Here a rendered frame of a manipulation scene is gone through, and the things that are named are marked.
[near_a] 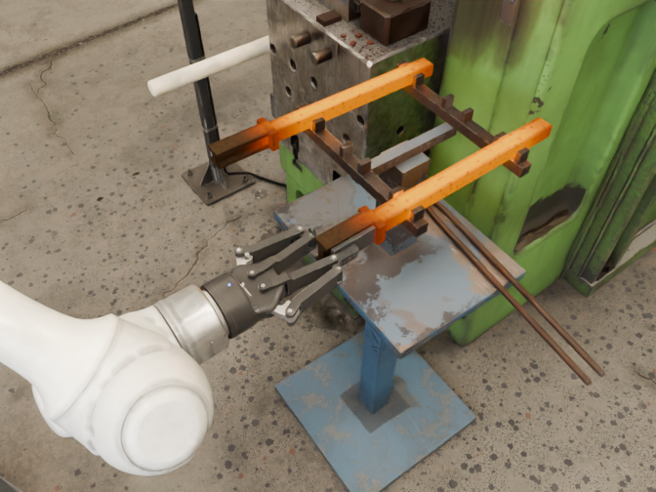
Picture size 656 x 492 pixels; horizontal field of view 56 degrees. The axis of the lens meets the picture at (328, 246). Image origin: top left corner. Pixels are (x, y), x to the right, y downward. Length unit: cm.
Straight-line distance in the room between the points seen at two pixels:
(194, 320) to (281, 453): 104
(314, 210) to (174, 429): 77
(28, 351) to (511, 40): 98
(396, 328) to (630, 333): 115
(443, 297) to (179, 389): 67
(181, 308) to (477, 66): 83
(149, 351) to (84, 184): 193
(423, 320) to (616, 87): 80
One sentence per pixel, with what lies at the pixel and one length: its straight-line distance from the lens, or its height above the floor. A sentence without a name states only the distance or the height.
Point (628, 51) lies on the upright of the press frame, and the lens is 156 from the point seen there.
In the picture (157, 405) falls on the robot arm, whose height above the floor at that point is 115.
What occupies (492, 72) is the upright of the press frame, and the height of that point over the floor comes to 89.
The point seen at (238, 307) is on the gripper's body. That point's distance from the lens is 73.
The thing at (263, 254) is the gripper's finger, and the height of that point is 97.
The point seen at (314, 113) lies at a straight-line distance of 100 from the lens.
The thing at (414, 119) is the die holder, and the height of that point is 71.
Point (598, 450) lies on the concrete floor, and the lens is 186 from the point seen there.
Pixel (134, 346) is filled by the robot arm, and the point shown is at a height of 114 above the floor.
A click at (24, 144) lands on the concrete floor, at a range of 273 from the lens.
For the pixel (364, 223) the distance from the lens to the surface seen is 81.
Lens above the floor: 159
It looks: 50 degrees down
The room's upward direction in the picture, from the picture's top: straight up
